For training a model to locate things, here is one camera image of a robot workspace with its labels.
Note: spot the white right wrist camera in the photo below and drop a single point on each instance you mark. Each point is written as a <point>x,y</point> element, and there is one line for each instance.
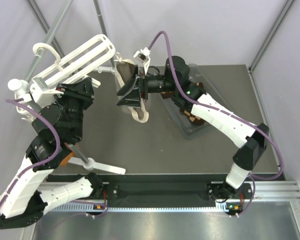
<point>143,56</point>

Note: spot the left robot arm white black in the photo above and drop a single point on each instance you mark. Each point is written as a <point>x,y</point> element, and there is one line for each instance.
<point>58,126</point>

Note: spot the brown orange argyle sock crumpled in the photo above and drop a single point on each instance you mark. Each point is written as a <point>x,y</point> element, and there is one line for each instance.
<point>194,120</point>

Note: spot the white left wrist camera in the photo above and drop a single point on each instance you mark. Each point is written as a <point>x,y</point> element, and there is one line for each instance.
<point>41,93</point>

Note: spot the white stand base foot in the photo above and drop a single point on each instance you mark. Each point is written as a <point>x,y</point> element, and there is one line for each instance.
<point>105,69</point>
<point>93,165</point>

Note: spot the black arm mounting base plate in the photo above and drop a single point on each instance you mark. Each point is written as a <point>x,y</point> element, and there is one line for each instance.
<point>170,194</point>

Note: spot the white plastic clip hanger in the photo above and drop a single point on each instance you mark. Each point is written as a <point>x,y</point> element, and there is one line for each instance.
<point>74,66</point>

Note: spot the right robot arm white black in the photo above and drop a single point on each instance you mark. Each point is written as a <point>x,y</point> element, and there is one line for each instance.
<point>250,139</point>

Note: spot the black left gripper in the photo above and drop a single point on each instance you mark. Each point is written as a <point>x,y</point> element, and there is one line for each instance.
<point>84,88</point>

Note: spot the thin grey back stand pole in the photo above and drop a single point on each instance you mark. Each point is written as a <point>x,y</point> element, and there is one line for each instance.
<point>100,17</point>

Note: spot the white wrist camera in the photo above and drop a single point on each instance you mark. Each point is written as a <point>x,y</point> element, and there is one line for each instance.
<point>143,56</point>
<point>41,93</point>

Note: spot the aluminium frame rail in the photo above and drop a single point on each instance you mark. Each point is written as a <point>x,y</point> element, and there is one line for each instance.
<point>276,191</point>

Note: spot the grey metal stand pole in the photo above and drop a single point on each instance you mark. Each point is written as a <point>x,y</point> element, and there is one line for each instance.
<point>50,34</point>

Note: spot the white pole joint connector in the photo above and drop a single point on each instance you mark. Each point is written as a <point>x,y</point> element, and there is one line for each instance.
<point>18,86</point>

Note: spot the orange sock with cream cuff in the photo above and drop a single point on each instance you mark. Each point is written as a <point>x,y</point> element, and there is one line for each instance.
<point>65,161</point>

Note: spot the cream white ribbed sock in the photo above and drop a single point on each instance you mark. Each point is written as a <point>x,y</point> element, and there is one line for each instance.
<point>124,69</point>

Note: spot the brown orange argyle sock flat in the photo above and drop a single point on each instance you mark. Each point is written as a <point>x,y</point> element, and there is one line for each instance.
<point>167,95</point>

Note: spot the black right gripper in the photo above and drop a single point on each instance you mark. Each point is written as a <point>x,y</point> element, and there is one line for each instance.
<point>131,97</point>

